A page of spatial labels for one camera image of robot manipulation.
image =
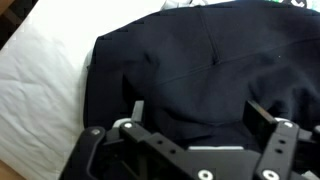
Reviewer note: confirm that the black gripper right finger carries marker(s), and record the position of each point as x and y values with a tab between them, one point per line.
278	150

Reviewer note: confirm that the black hooded jacket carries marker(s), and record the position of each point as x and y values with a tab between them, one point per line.
200	66

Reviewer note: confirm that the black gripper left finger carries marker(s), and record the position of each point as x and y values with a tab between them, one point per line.
133	156

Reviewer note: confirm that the white bed mattress sheet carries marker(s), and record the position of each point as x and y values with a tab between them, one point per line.
40	100

